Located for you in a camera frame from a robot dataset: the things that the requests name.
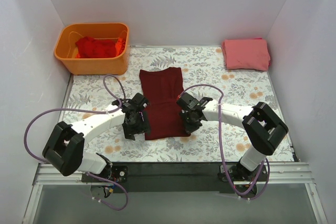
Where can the bright red t shirt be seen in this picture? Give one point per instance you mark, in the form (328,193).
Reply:
(91,48)

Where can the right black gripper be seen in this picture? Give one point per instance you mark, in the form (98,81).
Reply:
(189,123)

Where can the folded pink t shirt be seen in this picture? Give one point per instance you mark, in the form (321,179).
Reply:
(250,54)

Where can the floral patterned table mat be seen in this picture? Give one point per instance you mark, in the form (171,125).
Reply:
(204,75)

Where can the orange plastic bin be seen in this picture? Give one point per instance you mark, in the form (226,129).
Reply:
(66,50)

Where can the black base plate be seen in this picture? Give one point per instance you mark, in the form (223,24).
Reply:
(143,177)

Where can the dark red t shirt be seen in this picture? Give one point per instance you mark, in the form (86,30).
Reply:
(162,89)

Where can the orange t shirt in bin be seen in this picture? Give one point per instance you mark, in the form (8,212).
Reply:
(121,43)

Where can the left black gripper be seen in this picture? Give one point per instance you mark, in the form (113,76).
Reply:
(137,128)

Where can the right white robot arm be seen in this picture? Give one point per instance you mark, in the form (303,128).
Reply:
(264,128)

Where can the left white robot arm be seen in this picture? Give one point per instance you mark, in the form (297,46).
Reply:
(65,146)

